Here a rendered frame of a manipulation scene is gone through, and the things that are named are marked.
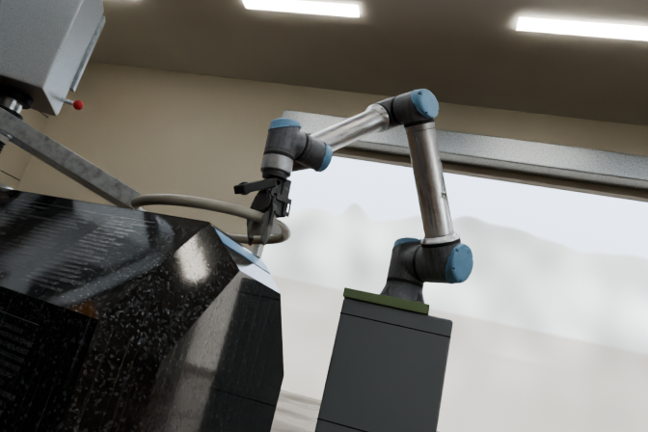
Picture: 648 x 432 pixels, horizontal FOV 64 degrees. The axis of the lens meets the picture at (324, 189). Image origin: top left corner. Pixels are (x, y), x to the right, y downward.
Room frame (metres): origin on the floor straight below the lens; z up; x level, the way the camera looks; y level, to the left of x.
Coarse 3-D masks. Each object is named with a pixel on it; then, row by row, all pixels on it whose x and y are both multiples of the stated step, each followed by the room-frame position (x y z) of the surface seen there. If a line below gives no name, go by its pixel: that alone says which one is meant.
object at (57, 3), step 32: (32, 0) 1.30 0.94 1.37; (64, 0) 1.32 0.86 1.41; (96, 0) 1.43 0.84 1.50; (0, 32) 1.30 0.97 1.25; (32, 32) 1.31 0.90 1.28; (64, 32) 1.33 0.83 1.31; (0, 64) 1.30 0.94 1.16; (32, 64) 1.32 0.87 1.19; (64, 64) 1.40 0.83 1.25; (32, 96) 1.41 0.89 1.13; (64, 96) 1.52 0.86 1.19
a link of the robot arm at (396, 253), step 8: (400, 240) 2.03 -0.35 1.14; (408, 240) 2.01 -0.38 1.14; (416, 240) 2.01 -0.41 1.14; (392, 248) 2.07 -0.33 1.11; (400, 248) 2.03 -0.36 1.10; (408, 248) 2.01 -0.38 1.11; (416, 248) 1.98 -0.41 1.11; (392, 256) 2.06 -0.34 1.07; (400, 256) 2.02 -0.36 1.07; (408, 256) 1.99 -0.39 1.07; (392, 264) 2.05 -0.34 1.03; (400, 264) 2.02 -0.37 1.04; (408, 264) 1.99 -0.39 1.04; (392, 272) 2.04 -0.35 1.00; (400, 272) 2.02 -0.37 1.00; (408, 272) 2.00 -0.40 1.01; (416, 272) 1.98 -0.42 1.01; (416, 280) 2.01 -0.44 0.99
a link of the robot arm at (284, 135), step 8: (280, 120) 1.37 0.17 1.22; (288, 120) 1.37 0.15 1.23; (272, 128) 1.38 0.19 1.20; (280, 128) 1.37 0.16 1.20; (288, 128) 1.37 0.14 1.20; (296, 128) 1.38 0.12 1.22; (272, 136) 1.37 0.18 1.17; (280, 136) 1.37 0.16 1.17; (288, 136) 1.37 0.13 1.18; (296, 136) 1.38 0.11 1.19; (304, 136) 1.41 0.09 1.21; (272, 144) 1.37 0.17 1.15; (280, 144) 1.37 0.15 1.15; (288, 144) 1.37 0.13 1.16; (296, 144) 1.39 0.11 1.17; (304, 144) 1.41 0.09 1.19; (264, 152) 1.39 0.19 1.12; (272, 152) 1.37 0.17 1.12; (280, 152) 1.37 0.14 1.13; (288, 152) 1.38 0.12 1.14; (296, 152) 1.41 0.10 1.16
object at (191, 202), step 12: (132, 204) 1.44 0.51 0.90; (144, 204) 1.40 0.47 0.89; (168, 204) 1.35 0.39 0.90; (180, 204) 1.33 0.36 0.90; (192, 204) 1.33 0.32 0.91; (204, 204) 1.32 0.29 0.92; (216, 204) 1.32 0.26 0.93; (228, 204) 1.33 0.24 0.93; (240, 216) 1.36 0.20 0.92; (252, 216) 1.37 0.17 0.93; (288, 228) 1.51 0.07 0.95; (240, 240) 1.77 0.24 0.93; (276, 240) 1.66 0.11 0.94
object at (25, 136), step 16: (0, 112) 1.36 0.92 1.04; (0, 128) 1.37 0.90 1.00; (16, 128) 1.37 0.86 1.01; (32, 128) 1.38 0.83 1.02; (16, 144) 1.47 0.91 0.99; (32, 144) 1.38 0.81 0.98; (48, 144) 1.39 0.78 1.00; (48, 160) 1.45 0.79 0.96; (64, 160) 1.40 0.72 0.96; (80, 160) 1.41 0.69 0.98; (80, 176) 1.42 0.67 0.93; (96, 176) 1.43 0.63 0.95; (112, 176) 1.44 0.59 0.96; (96, 192) 1.52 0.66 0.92; (112, 192) 1.44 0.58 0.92; (128, 192) 1.45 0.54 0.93
